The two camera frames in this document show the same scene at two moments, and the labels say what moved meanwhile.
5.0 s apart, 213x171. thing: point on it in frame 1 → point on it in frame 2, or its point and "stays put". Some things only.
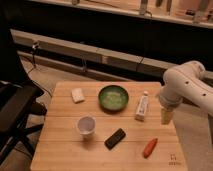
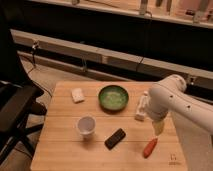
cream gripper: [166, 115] → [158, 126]
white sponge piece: [77, 95] stays put
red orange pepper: [149, 149] stays put
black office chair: [19, 93] stays put
